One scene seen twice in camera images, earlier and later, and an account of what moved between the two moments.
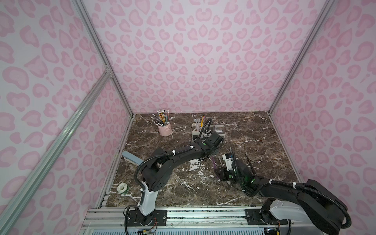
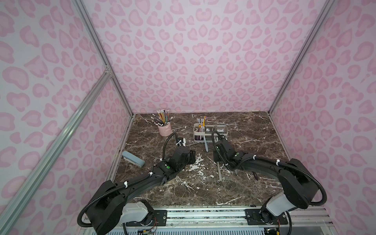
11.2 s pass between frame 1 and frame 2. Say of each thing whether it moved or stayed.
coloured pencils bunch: stayed
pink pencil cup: stayed
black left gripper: moved
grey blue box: stayed
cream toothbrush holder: stayed
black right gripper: moved
